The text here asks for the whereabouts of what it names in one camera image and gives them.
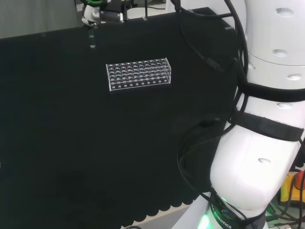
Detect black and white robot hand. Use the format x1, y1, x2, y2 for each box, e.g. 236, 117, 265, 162
80, 0, 112, 30

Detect clear glass test tube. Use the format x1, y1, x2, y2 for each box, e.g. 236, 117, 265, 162
89, 23, 98, 50

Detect clear acrylic test tube rack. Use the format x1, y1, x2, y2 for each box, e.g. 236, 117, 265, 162
105, 57, 173, 93

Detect black bench cloth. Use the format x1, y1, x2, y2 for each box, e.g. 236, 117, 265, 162
0, 7, 242, 229

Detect yellow stop button box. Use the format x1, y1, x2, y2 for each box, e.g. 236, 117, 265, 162
280, 170, 305, 204

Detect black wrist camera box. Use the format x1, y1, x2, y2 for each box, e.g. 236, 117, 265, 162
99, 9, 125, 23

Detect black cable with connector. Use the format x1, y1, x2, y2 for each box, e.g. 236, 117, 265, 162
169, 0, 225, 72

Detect black looped cable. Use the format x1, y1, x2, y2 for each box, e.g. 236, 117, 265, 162
176, 117, 229, 200

